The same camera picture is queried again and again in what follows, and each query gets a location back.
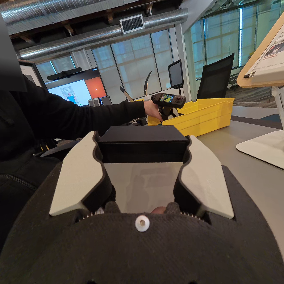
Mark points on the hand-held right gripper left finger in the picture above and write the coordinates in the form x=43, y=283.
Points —
x=77, y=173

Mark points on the grey computer case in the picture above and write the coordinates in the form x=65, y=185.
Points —
x=94, y=102

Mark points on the black-tipped wooden stick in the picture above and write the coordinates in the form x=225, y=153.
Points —
x=125, y=93

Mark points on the white board stand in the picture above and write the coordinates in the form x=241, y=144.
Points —
x=261, y=146

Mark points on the person's dark clothed body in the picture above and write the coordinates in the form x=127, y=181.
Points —
x=13, y=155

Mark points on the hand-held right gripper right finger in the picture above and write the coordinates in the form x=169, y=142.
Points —
x=206, y=175

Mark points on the black video conference bar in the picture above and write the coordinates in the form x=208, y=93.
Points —
x=64, y=74

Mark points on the person's left forearm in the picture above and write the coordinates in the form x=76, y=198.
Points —
x=99, y=117

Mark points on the black framed sign panel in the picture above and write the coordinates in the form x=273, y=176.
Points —
x=28, y=71

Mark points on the tilted wooden board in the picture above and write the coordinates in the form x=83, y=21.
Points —
x=243, y=82

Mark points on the black mesh office chair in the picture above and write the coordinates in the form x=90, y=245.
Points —
x=215, y=77

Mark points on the white printed panel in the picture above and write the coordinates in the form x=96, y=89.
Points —
x=270, y=71

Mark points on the person's left hand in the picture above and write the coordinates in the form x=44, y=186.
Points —
x=150, y=109

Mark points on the wall television screen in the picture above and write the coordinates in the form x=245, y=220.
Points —
x=75, y=88

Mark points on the black monitor on stand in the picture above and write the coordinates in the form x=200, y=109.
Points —
x=175, y=74

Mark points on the silver ventilation duct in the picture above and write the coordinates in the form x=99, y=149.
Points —
x=77, y=42
x=44, y=8

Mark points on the black box device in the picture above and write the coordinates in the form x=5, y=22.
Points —
x=142, y=137

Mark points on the white ceiling air vent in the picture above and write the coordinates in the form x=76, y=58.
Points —
x=132, y=23

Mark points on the yellow plastic bin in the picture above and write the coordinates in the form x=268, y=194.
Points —
x=199, y=119

